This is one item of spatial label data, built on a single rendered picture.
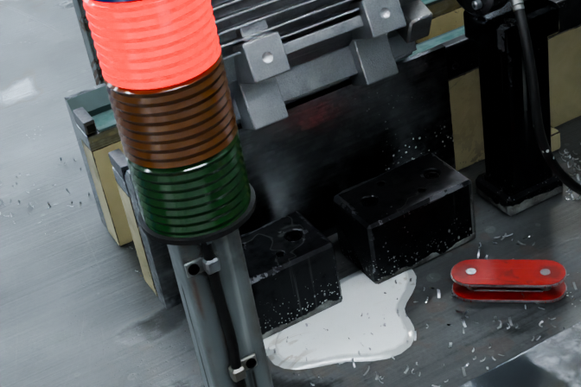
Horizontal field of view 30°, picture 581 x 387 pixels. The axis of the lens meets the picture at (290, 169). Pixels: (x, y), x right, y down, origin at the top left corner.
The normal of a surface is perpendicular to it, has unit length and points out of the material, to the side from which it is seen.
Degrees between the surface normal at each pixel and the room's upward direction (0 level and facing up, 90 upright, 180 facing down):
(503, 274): 0
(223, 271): 90
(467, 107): 90
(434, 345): 0
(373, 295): 0
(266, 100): 67
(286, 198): 90
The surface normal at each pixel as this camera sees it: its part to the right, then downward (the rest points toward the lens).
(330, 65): 0.36, 0.06
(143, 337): -0.15, -0.83
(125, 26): -0.26, 0.16
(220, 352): 0.47, 0.41
